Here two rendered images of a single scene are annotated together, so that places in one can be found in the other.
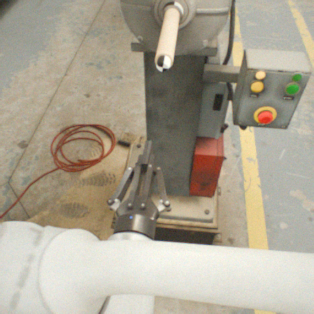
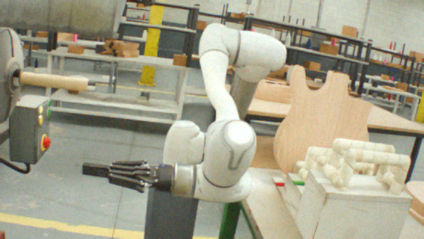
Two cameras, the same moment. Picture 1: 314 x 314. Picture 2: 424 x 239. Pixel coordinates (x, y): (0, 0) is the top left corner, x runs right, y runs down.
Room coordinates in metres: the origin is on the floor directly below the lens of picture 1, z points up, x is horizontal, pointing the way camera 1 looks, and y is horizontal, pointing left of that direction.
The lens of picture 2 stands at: (0.42, 0.90, 1.44)
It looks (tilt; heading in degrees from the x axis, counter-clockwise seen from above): 14 degrees down; 254
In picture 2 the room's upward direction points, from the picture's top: 9 degrees clockwise
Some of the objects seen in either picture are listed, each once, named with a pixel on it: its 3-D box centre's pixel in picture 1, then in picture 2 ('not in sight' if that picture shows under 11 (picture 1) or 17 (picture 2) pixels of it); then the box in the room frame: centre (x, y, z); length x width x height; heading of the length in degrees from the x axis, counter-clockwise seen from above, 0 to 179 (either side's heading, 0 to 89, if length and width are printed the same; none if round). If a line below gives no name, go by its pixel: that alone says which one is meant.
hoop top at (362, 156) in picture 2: not in sight; (378, 158); (-0.23, 0.24, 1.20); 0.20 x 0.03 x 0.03; 170
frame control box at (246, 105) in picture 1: (252, 84); (10, 136); (0.77, -0.29, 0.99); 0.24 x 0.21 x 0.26; 174
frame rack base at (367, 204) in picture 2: not in sight; (352, 211); (-0.24, 0.20, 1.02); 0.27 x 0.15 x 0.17; 171
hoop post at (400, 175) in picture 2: not in sight; (399, 177); (-0.32, 0.26, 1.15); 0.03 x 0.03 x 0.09
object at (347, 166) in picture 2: not in sight; (346, 172); (-0.15, 0.23, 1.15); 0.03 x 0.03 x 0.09
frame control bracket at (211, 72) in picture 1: (235, 74); (2, 133); (0.78, -0.23, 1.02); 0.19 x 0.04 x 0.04; 84
